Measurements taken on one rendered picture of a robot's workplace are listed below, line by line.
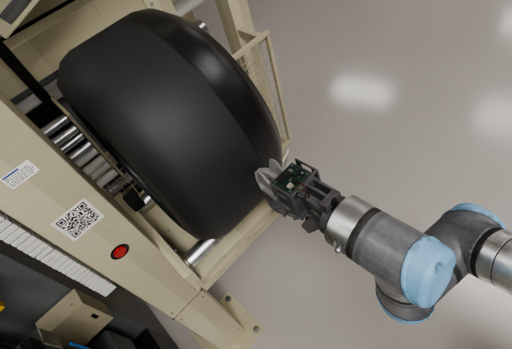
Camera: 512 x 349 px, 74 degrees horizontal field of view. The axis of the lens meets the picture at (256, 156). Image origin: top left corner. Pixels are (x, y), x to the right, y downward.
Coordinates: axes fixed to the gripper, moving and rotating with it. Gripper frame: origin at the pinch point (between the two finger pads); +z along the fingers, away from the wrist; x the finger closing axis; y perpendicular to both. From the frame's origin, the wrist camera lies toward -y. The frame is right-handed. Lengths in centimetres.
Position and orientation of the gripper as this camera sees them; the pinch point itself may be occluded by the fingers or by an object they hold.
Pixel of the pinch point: (261, 175)
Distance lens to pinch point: 70.3
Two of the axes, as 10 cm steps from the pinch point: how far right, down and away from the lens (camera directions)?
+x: -6.9, 6.4, -3.2
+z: -6.6, -3.8, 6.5
